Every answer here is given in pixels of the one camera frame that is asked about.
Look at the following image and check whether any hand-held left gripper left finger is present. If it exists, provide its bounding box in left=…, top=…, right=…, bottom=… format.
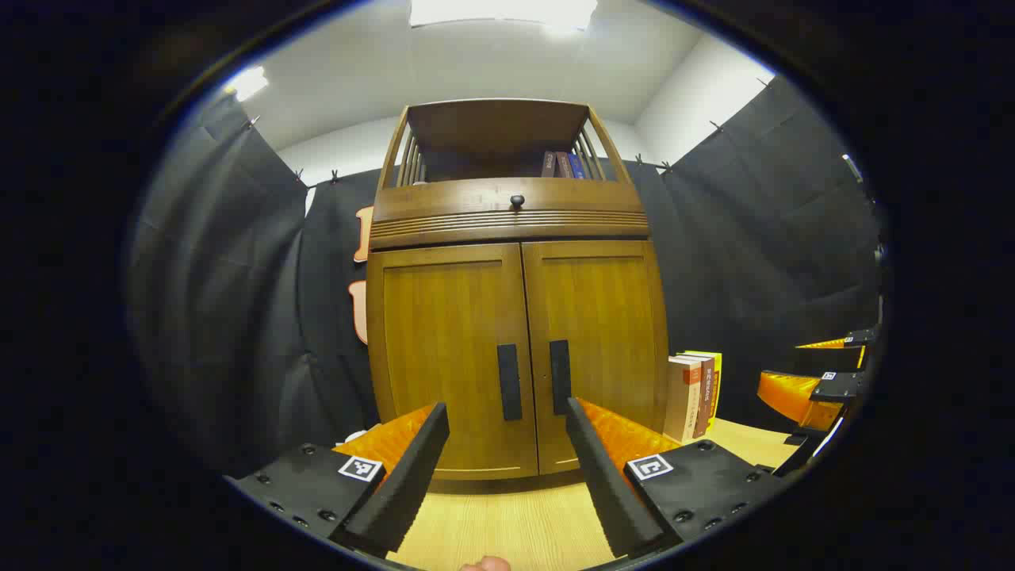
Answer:
left=226, top=402, right=450, bottom=556

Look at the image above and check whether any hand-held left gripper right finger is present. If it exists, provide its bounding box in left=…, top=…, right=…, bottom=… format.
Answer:
left=565, top=397, right=786, bottom=560

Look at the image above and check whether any wooden shoe cabinet door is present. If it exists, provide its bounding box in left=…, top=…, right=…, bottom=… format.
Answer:
left=366, top=242, right=540, bottom=481
left=521, top=238, right=671, bottom=477

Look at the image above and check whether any wooden double-door shoe cabinet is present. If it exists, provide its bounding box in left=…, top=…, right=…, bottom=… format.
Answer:
left=366, top=98, right=671, bottom=482

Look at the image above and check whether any brown red spine book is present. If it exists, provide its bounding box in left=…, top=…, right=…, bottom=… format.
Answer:
left=674, top=354, right=716, bottom=439

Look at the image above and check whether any cream book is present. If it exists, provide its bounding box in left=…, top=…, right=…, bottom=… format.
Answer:
left=663, top=357, right=703, bottom=443

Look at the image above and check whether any black backdrop cloth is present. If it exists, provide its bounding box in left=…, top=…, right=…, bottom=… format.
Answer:
left=131, top=75, right=885, bottom=477

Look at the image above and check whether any wooden drawer with black knob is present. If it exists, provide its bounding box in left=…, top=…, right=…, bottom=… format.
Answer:
left=373, top=176, right=647, bottom=224

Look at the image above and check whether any small ceiling light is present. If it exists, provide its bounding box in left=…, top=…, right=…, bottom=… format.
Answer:
left=226, top=66, right=269, bottom=102

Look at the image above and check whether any large ceiling light panel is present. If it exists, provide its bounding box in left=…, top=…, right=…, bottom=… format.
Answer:
left=408, top=0, right=599, bottom=33

